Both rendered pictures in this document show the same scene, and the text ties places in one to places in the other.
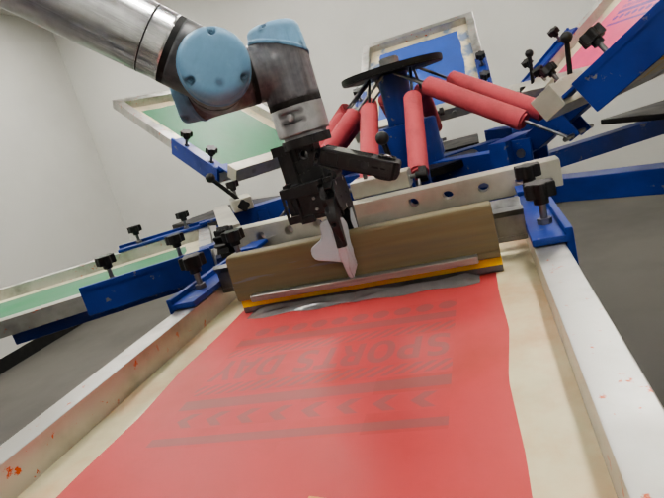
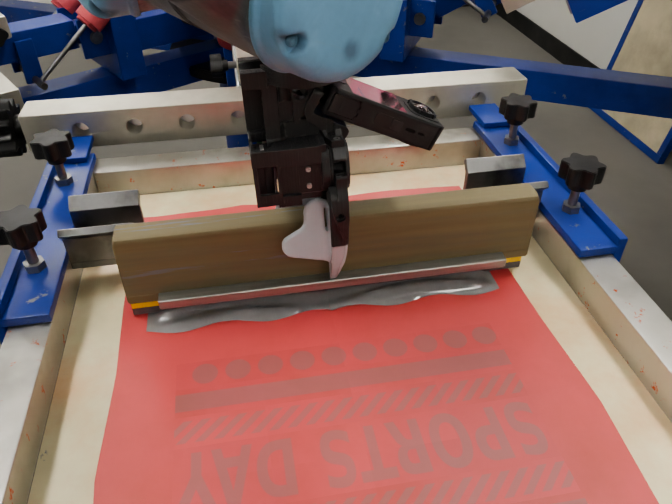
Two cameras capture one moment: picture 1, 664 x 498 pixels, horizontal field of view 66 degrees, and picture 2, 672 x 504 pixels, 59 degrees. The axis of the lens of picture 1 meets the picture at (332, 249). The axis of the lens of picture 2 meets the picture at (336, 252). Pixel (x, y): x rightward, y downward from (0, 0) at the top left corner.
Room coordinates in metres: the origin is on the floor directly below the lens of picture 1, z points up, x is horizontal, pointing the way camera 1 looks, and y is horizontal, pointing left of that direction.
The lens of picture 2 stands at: (0.32, 0.20, 1.37)
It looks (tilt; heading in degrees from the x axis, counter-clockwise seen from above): 38 degrees down; 331
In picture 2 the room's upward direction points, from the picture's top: straight up
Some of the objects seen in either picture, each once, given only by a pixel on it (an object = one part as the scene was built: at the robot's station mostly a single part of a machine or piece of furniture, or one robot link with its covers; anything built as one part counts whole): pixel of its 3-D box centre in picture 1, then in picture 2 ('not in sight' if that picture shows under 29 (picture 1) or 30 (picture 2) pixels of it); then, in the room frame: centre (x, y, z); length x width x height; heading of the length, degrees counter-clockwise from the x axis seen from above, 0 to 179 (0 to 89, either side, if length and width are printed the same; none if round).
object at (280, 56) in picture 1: (282, 66); not in sight; (0.75, 0.00, 1.30); 0.09 x 0.08 x 0.11; 100
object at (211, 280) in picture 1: (226, 285); (58, 240); (0.93, 0.21, 0.97); 0.30 x 0.05 x 0.07; 161
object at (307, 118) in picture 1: (300, 122); not in sight; (0.74, -0.01, 1.22); 0.08 x 0.08 x 0.05
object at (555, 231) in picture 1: (540, 226); (533, 191); (0.75, -0.32, 0.97); 0.30 x 0.05 x 0.07; 161
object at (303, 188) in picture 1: (312, 178); (298, 127); (0.75, 0.00, 1.14); 0.09 x 0.08 x 0.12; 71
